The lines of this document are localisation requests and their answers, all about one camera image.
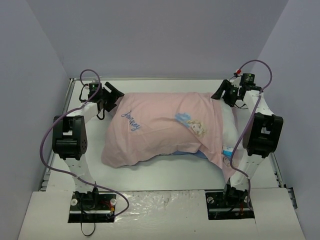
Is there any pink and blue Frozen pillowcase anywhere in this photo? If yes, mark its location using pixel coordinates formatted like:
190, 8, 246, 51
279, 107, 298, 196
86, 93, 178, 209
101, 92, 235, 180

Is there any white pillow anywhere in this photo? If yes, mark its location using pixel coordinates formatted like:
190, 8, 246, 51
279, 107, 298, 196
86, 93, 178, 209
220, 100, 239, 158

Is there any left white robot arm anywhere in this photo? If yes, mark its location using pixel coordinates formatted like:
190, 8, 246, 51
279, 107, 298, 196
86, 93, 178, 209
52, 82, 124, 209

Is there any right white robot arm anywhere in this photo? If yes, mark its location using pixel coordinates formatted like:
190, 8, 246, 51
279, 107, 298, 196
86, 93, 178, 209
212, 73, 284, 207

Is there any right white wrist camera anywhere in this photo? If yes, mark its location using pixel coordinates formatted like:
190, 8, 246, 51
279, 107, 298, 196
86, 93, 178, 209
231, 69, 242, 86

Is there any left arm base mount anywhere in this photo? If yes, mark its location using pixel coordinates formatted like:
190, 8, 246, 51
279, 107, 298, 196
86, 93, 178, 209
68, 192, 117, 223

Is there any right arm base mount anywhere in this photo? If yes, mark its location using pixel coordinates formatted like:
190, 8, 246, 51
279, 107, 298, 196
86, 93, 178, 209
205, 191, 255, 221

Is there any black cable loop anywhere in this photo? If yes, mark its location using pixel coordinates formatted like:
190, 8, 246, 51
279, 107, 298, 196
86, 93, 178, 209
79, 214, 97, 237

